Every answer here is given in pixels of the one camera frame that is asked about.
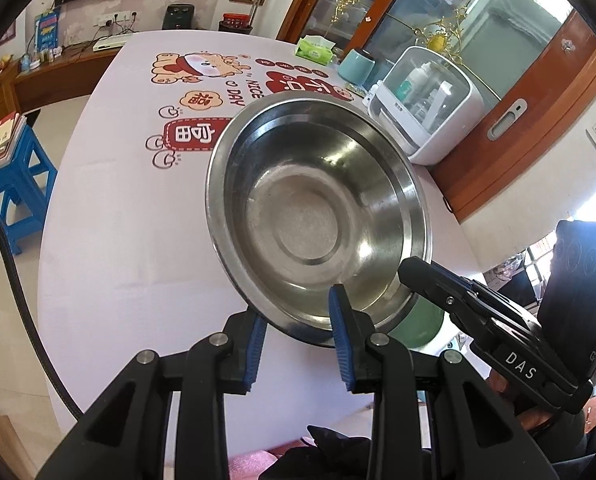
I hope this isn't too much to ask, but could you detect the wide steel bowl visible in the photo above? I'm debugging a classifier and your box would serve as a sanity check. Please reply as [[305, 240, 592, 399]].
[[205, 92, 434, 349]]

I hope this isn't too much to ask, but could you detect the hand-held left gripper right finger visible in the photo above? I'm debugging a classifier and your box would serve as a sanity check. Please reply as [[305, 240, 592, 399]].
[[328, 284, 559, 480]]

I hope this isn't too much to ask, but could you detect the colourful standing poster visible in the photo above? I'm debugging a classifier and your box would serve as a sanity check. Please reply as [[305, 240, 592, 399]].
[[33, 7, 61, 54]]

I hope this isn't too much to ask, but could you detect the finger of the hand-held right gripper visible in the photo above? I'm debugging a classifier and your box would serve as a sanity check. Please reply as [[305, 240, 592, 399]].
[[398, 257, 485, 331]]

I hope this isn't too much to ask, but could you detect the white set-top box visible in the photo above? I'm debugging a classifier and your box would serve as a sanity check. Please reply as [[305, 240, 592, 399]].
[[92, 34, 131, 53]]

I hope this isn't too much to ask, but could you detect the stack of books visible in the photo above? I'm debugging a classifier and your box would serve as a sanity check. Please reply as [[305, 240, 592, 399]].
[[0, 112, 29, 172]]

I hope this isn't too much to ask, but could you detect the black cloth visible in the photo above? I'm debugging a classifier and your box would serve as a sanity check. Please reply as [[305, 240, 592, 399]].
[[257, 424, 375, 480]]

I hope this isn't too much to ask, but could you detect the person's right hand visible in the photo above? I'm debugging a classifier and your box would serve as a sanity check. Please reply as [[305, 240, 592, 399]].
[[487, 367, 554, 433]]

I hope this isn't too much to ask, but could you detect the wooden television cabinet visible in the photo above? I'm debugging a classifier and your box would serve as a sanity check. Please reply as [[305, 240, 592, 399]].
[[0, 30, 124, 133]]

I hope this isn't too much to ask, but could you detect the box of red jars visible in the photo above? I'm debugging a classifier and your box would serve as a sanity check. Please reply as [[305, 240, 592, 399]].
[[219, 12, 254, 35]]

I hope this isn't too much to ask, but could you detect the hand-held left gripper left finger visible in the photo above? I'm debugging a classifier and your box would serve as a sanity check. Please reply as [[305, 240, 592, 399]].
[[35, 307, 269, 480]]

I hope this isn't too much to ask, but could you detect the teal canister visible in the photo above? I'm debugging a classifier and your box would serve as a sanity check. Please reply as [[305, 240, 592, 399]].
[[338, 48, 377, 86]]

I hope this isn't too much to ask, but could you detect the gold ornament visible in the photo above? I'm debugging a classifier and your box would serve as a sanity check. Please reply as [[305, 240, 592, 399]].
[[412, 4, 470, 57]]

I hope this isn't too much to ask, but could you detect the white bottle sterilizer cabinet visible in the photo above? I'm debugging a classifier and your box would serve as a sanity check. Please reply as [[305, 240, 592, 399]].
[[366, 45, 500, 166]]

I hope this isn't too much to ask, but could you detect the wooden door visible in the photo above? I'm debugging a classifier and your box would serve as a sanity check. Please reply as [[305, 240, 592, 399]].
[[428, 7, 596, 224]]

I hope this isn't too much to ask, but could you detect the black cable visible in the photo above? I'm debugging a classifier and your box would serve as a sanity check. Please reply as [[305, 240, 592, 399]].
[[0, 192, 86, 424]]

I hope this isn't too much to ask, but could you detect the pink clothing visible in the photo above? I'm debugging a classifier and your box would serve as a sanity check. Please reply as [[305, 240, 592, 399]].
[[227, 449, 285, 480]]

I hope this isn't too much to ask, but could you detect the green plate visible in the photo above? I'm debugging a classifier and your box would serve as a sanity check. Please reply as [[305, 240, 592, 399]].
[[390, 297, 447, 351]]

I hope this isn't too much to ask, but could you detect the white door handle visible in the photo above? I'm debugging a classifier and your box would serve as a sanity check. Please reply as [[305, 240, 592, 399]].
[[487, 98, 529, 141]]

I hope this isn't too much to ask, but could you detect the green tissue pack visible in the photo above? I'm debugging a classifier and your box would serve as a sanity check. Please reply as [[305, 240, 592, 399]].
[[296, 35, 337, 66]]

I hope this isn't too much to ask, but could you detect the blue plastic stool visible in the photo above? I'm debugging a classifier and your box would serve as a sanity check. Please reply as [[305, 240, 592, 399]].
[[0, 122, 59, 256]]

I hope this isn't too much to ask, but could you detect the glass display cabinet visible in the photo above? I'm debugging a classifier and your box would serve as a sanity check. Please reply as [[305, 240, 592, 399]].
[[278, 0, 577, 107]]

